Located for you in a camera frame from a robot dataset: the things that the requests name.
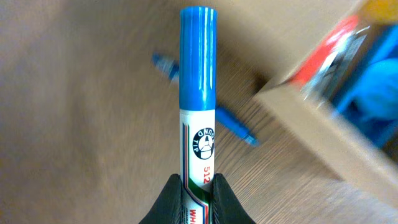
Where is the yellow tape roll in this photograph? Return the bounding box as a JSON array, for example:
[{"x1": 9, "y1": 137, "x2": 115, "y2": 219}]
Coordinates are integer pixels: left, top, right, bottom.
[{"x1": 358, "y1": 0, "x2": 398, "y2": 24}]

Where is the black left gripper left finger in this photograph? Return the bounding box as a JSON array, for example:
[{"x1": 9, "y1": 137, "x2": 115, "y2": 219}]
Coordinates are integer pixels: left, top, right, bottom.
[{"x1": 139, "y1": 174, "x2": 182, "y2": 224}]

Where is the cardboard box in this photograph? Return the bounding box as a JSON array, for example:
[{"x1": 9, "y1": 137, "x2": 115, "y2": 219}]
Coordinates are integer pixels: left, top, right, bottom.
[{"x1": 253, "y1": 0, "x2": 398, "y2": 211}]

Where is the blue whiteboard eraser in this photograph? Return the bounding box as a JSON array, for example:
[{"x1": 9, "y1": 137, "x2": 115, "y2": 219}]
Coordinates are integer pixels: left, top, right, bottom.
[{"x1": 332, "y1": 24, "x2": 397, "y2": 147}]

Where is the blue whiteboard marker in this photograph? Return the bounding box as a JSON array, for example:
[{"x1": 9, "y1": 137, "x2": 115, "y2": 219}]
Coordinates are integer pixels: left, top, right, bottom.
[{"x1": 179, "y1": 6, "x2": 217, "y2": 224}]

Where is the blue ballpoint pen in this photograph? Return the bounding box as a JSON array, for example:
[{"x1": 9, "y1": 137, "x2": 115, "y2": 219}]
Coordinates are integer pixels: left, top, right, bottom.
[{"x1": 151, "y1": 53, "x2": 260, "y2": 147}]

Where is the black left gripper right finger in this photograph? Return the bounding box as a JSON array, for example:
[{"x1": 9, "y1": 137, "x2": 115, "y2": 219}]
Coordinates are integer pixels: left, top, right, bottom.
[{"x1": 213, "y1": 173, "x2": 256, "y2": 224}]

